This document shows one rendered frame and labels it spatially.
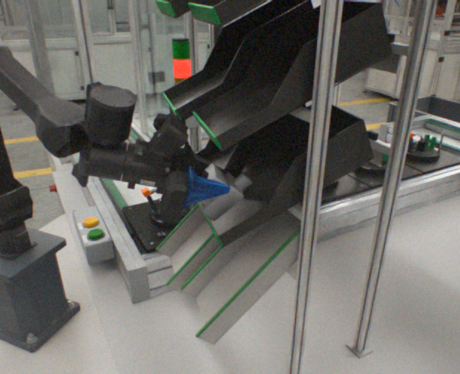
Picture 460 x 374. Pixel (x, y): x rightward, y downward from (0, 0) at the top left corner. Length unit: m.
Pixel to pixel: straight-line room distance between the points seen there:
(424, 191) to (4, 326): 1.27
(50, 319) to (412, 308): 0.83
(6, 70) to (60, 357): 0.58
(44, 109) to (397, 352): 0.82
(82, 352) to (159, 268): 0.24
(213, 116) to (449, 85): 5.67
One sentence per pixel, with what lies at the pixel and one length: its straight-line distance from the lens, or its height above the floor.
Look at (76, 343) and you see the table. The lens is 1.00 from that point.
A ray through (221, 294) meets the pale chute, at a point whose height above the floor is 1.03.
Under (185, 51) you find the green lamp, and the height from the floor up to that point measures 1.38.
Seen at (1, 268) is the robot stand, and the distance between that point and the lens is 0.92.
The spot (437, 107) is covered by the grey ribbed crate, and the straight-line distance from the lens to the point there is 3.23.
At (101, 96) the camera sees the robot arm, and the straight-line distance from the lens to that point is 0.55.
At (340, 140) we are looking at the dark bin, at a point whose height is 1.34.
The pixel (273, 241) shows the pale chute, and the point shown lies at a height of 1.13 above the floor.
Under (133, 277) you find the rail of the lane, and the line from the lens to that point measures 1.01.
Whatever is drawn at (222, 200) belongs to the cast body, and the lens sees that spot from 0.62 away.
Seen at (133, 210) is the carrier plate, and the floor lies 0.97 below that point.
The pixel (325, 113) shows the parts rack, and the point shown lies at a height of 1.40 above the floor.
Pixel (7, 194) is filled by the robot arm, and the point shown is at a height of 1.21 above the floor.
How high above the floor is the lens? 1.55
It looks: 27 degrees down
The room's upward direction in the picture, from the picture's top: straight up
